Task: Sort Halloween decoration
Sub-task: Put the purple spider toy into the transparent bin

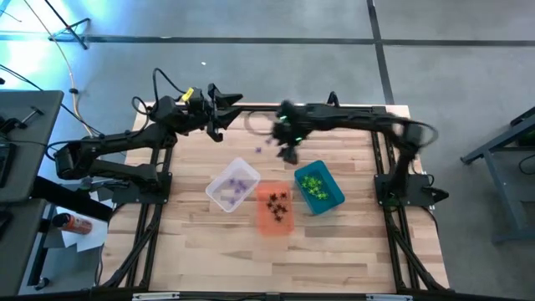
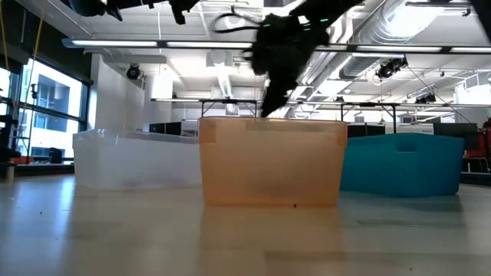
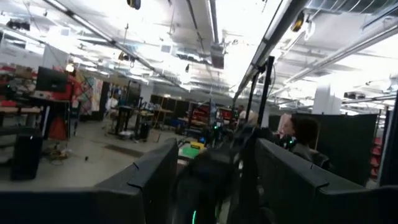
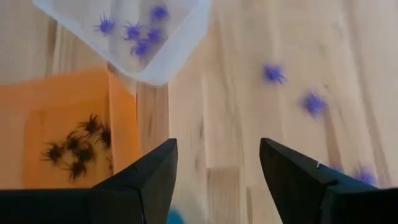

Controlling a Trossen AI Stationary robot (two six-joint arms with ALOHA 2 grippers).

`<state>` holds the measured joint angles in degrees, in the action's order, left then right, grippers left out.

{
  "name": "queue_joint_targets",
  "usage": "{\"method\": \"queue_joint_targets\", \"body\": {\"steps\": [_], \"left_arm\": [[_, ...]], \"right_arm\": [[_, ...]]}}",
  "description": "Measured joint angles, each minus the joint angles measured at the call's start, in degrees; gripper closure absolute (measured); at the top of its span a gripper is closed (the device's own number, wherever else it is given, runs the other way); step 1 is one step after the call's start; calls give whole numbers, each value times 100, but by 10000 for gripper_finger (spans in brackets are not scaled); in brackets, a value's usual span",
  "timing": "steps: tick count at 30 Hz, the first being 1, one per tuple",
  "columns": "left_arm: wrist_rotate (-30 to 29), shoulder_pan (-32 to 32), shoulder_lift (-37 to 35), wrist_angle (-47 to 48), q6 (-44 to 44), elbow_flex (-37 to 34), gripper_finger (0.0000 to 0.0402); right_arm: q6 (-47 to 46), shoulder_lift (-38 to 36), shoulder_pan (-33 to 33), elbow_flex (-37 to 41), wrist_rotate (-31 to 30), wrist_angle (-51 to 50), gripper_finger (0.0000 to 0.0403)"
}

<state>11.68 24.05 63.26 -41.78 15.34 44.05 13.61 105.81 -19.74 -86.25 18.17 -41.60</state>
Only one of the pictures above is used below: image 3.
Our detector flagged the white building column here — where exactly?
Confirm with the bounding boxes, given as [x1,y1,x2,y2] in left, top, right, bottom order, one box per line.
[312,83,343,116]

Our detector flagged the green mat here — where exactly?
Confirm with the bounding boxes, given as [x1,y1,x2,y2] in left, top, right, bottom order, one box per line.
[178,145,203,159]

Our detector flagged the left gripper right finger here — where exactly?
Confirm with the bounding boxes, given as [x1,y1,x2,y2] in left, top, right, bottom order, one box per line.
[254,138,398,224]

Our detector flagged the long ceiling light bar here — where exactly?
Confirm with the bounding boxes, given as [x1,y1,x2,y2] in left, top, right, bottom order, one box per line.
[232,0,310,102]

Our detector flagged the colourful patchwork quilt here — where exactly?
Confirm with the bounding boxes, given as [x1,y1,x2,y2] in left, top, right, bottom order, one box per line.
[74,74,104,116]

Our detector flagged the dark partition panel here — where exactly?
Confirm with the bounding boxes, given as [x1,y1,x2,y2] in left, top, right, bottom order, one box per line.
[269,112,379,187]

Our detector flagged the black wall monitor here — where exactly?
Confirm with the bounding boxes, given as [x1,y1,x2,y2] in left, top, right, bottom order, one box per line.
[35,65,69,93]

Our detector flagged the black upright frame post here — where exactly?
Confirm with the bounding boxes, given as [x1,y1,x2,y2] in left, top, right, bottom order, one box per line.
[244,55,276,127]

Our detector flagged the person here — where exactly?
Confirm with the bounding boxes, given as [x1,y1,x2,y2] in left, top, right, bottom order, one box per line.
[279,115,333,172]
[238,109,259,127]

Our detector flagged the black computer tower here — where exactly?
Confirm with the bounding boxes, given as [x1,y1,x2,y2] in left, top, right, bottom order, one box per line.
[10,133,44,181]

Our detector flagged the yellow black ceiling lamp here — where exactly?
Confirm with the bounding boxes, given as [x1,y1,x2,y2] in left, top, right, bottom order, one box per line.
[290,11,306,33]

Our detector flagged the red shelf unit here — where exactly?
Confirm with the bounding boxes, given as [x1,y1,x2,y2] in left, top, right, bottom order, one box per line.
[188,101,234,129]

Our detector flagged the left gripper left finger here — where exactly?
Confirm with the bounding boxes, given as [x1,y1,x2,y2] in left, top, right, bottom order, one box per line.
[0,138,180,224]

